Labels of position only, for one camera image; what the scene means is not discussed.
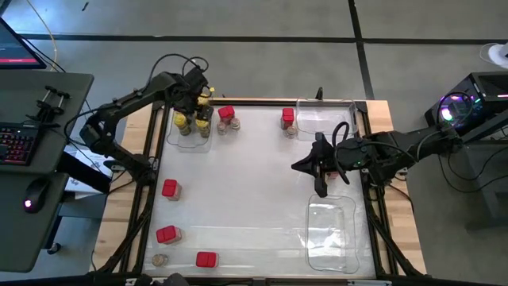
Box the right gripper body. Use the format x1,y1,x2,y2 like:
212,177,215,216
312,132,359,199

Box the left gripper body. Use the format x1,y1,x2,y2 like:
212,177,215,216
174,67,212,106

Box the clear plastic bin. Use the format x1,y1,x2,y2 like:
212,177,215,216
295,99,358,143
305,193,360,275
165,106,215,155

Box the white glossy table sheet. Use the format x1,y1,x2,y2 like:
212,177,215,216
141,105,377,278

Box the black desk foot bar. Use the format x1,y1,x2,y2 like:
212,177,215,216
58,152,114,195

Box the white paper sheets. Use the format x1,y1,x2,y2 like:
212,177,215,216
63,145,118,200

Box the dark grey desk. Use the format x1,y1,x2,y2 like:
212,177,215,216
0,71,95,273

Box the black clamp stand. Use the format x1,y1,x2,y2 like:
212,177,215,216
25,84,72,123

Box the dark grey side table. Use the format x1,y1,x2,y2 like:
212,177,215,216
436,114,508,223

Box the computer tower with lights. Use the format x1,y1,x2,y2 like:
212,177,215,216
423,71,508,139

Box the black computer mouse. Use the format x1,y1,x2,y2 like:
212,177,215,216
22,177,52,215

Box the backlit black keyboard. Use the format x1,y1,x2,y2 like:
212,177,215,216
0,123,40,167

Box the computer monitor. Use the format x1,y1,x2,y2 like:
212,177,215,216
0,17,48,71

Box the white round device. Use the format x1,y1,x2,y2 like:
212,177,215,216
487,42,508,71

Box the black camera cable loop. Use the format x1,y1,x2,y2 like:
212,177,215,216
332,121,352,186

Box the black aluminium table frame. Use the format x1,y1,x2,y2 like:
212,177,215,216
93,97,426,286

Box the yellow cable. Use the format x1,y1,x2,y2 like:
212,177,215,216
25,0,60,72

